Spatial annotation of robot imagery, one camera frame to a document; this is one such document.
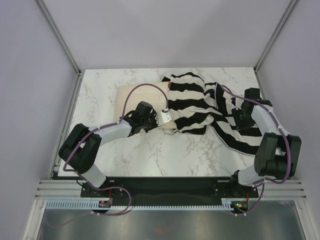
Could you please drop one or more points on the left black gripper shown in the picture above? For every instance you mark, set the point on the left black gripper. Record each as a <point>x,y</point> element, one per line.
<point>153,114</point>

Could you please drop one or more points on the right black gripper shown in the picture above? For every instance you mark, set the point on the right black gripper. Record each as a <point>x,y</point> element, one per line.
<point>240,124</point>

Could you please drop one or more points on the cream pillow with bear print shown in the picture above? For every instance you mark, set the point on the cream pillow with bear print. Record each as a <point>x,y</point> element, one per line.
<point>127,99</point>

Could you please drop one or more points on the black white striped pillowcase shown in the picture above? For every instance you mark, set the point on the black white striped pillowcase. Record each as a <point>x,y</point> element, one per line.
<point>195,104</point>

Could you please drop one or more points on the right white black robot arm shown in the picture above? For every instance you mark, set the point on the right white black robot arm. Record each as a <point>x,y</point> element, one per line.
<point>277,155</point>

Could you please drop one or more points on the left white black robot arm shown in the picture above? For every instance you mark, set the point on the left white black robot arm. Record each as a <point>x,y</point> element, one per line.
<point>80,148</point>

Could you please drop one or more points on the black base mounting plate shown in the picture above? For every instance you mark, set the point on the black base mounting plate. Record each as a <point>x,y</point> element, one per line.
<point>171,190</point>

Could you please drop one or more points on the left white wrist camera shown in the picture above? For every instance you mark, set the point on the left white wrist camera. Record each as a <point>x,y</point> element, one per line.
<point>163,117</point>

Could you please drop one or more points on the aluminium extrusion rail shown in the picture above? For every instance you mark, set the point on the aluminium extrusion rail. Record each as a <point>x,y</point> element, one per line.
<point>69,189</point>

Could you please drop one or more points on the right aluminium frame post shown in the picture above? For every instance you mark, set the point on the right aluminium frame post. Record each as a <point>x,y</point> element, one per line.
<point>276,33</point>

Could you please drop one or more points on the aluminium frame post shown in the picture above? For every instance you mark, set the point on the aluminium frame post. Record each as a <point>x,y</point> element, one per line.
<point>44,10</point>
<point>276,33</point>

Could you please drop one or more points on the white slotted cable duct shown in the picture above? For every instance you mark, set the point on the white slotted cable duct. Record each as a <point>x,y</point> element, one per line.
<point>103,204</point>

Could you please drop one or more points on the left aluminium frame post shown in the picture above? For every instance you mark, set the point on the left aluminium frame post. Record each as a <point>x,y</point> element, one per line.
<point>44,10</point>

